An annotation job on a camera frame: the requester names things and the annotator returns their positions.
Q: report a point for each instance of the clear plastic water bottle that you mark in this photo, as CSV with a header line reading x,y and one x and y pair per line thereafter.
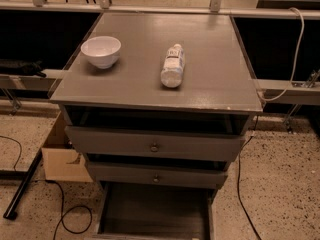
x,y
173,68

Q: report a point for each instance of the grey drawer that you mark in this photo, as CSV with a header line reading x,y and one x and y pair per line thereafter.
x,y
156,175
146,212
171,145

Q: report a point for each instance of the grey top drawer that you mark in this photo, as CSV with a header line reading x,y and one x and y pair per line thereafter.
x,y
171,145

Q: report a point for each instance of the black metal bar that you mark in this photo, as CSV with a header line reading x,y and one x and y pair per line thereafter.
x,y
24,177

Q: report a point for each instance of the cardboard box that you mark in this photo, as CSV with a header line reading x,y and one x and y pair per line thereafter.
x,y
61,162

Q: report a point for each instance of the white bowl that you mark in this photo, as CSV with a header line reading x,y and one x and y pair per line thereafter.
x,y
101,51

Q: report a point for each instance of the grey middle drawer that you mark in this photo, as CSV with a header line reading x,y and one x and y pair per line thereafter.
x,y
156,175

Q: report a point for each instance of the grey drawer cabinet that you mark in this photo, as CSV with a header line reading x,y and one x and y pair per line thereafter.
x,y
217,94

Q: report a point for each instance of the black bag on rail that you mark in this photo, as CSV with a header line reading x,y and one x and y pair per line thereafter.
x,y
22,68

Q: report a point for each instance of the grey bottom drawer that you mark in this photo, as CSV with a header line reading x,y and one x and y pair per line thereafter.
x,y
146,212

